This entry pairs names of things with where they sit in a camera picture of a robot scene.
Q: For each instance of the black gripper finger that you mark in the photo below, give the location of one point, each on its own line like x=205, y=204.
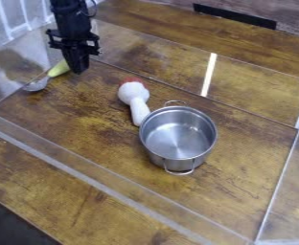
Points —
x=83, y=65
x=70, y=57

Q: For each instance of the clear acrylic enclosure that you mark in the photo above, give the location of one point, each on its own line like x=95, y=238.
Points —
x=75, y=172

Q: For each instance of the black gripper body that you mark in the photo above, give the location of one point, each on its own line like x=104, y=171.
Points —
x=72, y=35

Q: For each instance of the white red toy mushroom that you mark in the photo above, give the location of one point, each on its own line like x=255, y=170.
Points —
x=134, y=94

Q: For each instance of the green handled metal spoon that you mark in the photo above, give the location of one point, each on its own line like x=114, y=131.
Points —
x=56, y=71

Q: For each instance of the small steel pot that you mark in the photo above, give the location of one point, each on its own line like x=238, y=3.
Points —
x=178, y=135

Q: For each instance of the black strip on table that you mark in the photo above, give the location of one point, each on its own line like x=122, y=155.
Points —
x=237, y=16

